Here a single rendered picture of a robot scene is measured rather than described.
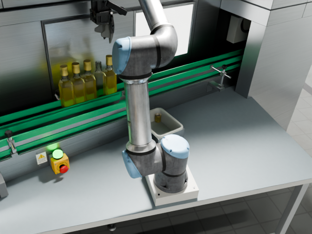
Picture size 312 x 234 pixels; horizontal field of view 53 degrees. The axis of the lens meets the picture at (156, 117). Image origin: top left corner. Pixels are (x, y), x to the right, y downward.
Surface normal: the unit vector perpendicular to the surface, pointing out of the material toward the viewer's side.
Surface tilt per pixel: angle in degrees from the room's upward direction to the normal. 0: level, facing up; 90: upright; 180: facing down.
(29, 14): 90
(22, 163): 90
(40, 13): 90
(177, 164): 94
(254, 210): 0
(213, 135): 0
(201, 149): 0
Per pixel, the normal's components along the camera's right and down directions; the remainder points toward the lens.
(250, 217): 0.06, -0.81
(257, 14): -0.81, 0.30
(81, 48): 0.58, 0.50
